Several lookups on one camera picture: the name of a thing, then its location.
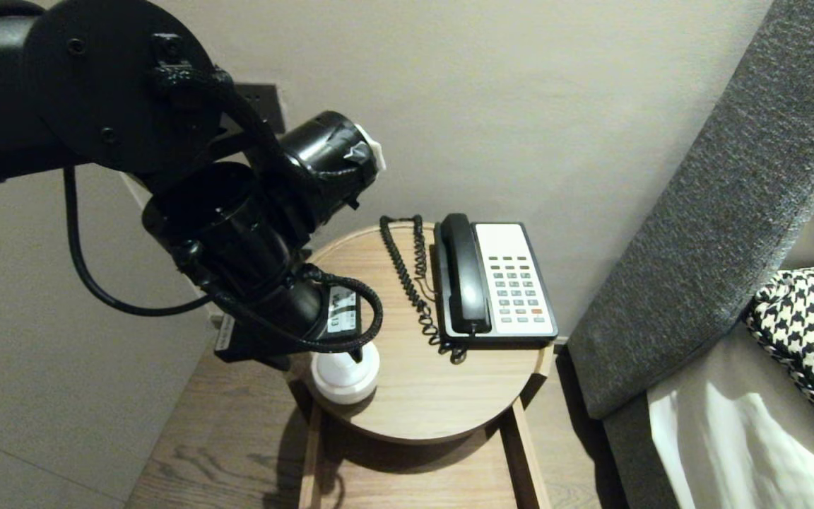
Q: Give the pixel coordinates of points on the curved wooden nightstand drawer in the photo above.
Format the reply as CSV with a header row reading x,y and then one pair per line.
x,y
414,484

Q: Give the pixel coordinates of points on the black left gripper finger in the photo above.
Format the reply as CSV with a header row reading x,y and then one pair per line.
x,y
356,354

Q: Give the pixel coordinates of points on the beige bed duvet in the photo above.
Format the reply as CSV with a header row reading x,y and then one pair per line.
x,y
732,438

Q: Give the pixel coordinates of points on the round wooden nightstand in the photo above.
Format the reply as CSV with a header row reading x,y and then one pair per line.
x,y
421,382

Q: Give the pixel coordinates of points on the dark wall switch panel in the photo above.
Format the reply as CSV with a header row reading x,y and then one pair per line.
x,y
267,106

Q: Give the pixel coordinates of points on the black telephone handset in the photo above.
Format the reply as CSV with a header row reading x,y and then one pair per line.
x,y
463,276

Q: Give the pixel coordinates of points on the grey fabric headboard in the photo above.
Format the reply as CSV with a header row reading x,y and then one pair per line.
x,y
718,212

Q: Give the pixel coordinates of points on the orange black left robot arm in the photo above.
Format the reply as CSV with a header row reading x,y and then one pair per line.
x,y
96,85

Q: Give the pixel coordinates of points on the white round puck device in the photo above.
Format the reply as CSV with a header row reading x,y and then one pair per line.
x,y
343,385

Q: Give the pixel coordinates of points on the grey fabric bed frame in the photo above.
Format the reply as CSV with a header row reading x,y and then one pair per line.
x,y
626,459

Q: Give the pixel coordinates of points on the black white houndstooth pillow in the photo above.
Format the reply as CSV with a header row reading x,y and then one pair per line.
x,y
810,332

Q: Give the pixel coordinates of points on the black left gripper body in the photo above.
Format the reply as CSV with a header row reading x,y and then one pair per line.
x,y
287,350

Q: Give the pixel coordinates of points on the black and white desk telephone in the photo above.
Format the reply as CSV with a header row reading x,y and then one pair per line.
x,y
513,283

